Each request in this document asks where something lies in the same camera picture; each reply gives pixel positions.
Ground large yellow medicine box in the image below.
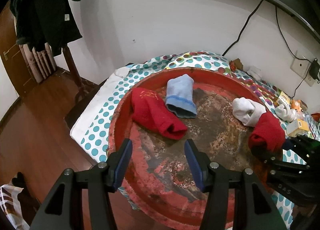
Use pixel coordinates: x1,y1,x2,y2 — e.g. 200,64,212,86
286,119,309,137

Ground white patterned bag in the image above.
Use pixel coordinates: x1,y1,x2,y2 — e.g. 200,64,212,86
1,184,30,230

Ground round red tray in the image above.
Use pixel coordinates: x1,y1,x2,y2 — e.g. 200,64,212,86
107,67,284,229

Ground polka dot bed sheet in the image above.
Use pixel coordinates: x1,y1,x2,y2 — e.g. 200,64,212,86
80,50,320,230

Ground crumpled white tissue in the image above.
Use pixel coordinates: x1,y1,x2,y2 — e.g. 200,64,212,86
247,66,263,81

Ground orange squeeze toy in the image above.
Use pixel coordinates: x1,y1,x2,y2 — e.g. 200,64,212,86
291,99,303,113

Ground wooden chair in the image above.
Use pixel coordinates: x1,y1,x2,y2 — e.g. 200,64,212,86
18,42,87,93

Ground light blue sock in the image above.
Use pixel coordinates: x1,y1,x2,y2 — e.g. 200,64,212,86
165,74,197,118

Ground red sock with gold print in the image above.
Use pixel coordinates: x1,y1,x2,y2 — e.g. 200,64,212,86
131,88,188,140

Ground white mattress edge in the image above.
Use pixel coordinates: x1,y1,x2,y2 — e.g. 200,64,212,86
65,66,130,144

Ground dark hanging clothes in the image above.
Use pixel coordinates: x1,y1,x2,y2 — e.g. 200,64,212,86
10,0,82,56

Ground white sock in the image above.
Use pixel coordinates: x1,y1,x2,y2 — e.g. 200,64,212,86
275,104,297,122
232,97,266,127

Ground white wall socket plate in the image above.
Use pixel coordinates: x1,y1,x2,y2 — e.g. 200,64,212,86
290,56,316,87

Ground black power adapter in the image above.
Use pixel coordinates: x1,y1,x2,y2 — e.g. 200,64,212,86
309,58,320,81

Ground black cable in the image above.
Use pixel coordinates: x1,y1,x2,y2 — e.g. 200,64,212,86
274,5,313,98
222,0,264,57

